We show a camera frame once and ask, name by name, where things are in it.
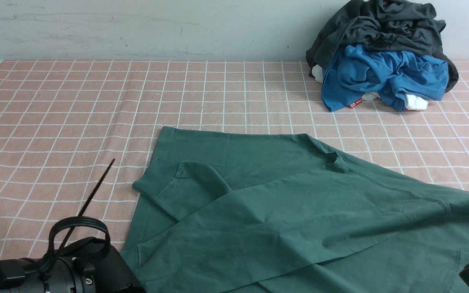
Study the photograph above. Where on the dark grey garment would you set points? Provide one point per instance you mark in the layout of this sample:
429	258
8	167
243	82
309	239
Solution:
381	26

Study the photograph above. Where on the blue garment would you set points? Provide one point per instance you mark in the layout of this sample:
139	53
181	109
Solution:
394	74

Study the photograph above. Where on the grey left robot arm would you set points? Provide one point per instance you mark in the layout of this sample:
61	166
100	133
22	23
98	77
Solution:
109	275

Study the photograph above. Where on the green long sleeve shirt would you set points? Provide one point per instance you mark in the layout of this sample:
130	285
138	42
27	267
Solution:
229	213

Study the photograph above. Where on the pink checkered table cloth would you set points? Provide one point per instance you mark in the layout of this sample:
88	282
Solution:
62	122

